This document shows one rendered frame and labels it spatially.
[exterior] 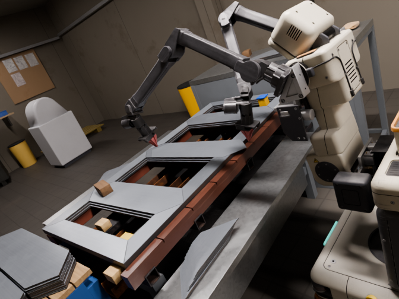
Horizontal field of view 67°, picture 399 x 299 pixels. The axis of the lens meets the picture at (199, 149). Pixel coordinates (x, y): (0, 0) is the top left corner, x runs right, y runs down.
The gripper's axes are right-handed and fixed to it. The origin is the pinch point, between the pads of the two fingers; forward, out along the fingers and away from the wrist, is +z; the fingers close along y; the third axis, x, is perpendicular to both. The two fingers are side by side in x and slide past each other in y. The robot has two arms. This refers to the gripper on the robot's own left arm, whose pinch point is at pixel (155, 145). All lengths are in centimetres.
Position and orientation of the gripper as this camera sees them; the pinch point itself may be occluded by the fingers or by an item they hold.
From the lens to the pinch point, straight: 163.4
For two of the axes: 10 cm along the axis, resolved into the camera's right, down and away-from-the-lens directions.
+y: -4.9, 7.0, -5.3
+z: 4.7, 7.2, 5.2
